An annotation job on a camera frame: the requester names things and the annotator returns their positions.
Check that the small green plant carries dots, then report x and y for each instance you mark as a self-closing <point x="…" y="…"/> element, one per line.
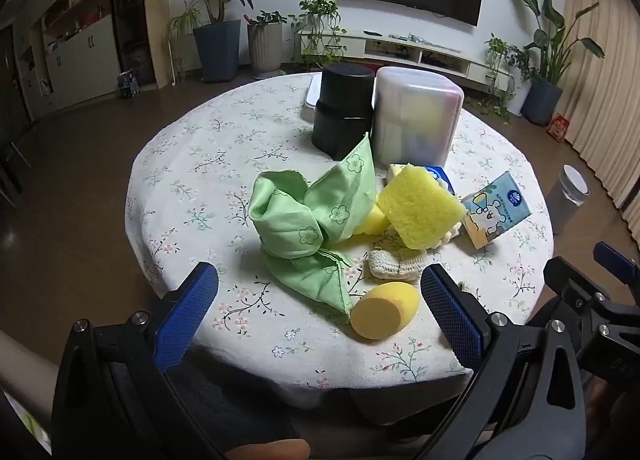
<point x="267" y="18"/>

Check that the white wall cabinet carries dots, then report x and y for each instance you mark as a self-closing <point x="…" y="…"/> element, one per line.
<point x="75" y="49"/>

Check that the dark blue round pot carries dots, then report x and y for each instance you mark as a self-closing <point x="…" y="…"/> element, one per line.
<point x="541" y="102"/>

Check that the yellow egg-shaped makeup sponge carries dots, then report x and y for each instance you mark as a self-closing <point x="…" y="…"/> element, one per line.
<point x="382" y="312"/>

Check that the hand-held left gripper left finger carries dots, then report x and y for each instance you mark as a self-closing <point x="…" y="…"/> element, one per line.
<point x="187" y="315"/>

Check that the dark blue square pot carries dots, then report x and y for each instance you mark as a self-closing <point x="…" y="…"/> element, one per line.
<point x="217" y="52"/>

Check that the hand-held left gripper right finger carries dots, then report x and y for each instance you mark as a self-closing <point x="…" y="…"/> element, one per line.
<point x="450" y="315"/>

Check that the white tray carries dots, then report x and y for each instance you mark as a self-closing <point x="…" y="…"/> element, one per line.
<point x="311" y="97"/>

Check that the red box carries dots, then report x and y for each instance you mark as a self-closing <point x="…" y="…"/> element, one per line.
<point x="556" y="128"/>

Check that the person's left hand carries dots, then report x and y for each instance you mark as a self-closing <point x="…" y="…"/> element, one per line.
<point x="270" y="449"/>

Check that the beige curtain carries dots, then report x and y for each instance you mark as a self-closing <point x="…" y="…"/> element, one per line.
<point x="605" y="89"/>

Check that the small bushy plant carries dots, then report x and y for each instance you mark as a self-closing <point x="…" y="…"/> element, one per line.
<point x="505" y="59"/>

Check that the white television cabinet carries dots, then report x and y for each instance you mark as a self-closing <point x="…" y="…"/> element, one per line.
<point x="400" y="47"/>

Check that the light blue cartoon tissue packet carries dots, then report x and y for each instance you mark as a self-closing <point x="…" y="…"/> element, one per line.
<point x="492" y="210"/>

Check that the cream chenille sponge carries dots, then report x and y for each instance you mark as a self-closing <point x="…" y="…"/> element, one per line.
<point x="447" y="235"/>

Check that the dark blue tissue packet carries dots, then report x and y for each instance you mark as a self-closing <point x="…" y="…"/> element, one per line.
<point x="441" y="176"/>

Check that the translucent plastic container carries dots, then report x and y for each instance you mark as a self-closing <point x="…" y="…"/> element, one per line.
<point x="420" y="114"/>

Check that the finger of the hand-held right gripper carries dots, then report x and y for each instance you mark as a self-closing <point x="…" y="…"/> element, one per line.
<point x="567" y="277"/>
<point x="612" y="257"/>

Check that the thin spider plant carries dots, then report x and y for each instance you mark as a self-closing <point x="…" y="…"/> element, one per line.
<point x="181" y="22"/>

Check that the grey trash can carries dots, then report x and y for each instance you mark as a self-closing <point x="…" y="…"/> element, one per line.
<point x="565" y="200"/>

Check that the large broad-leaf plant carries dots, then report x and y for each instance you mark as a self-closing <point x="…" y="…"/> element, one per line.
<point x="555" y="34"/>

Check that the yellow rectangular sponge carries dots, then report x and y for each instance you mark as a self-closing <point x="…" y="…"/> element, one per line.
<point x="420" y="207"/>

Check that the trailing green plant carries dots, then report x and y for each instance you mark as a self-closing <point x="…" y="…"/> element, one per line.
<point x="317" y="14"/>

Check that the white ribbed pot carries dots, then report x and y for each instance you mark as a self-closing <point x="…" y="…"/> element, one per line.
<point x="265" y="52"/>

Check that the black cylindrical container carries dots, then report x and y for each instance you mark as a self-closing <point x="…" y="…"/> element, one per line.
<point x="345" y="109"/>

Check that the white plant pot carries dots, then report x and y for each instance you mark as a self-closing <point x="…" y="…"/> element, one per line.
<point x="520" y="94"/>

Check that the small round yellow sponge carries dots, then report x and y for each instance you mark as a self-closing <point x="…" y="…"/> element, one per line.
<point x="369" y="222"/>

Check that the green flower-print cloth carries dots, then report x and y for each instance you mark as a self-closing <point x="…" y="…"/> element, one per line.
<point x="300" y="220"/>

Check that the cream knitted dishcloth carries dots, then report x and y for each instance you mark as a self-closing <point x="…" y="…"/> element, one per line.
<point x="395" y="265"/>

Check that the black remote control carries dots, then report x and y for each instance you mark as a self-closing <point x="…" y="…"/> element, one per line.
<point x="372" y="33"/>

